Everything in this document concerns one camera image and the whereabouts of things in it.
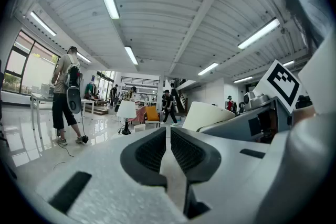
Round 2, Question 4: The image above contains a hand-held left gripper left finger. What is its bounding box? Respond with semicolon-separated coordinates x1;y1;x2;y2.
35;127;188;224

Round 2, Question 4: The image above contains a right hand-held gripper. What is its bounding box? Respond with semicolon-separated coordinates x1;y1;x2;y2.
197;59;302;144

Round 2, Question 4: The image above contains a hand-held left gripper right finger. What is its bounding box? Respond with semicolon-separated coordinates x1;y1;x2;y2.
170;127;287;224

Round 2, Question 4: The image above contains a black staircase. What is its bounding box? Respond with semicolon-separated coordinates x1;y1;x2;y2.
172;78;190;114

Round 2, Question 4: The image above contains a pink cloth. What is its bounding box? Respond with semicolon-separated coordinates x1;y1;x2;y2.
128;106;148;124

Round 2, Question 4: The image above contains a white table lamp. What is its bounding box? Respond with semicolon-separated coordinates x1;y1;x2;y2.
116;100;137;136

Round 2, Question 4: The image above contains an orange chair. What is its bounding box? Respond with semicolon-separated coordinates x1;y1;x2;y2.
145;106;161;129

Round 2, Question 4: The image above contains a low white table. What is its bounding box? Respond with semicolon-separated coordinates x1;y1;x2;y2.
80;98;96;115

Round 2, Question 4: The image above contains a white side table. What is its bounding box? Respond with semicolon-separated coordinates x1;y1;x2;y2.
29;92;55;140

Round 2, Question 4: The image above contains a black framed window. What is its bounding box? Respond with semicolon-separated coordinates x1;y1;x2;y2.
2;30;61;95

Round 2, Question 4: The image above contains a black floor cable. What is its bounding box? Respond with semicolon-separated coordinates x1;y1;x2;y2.
57;136;76;158

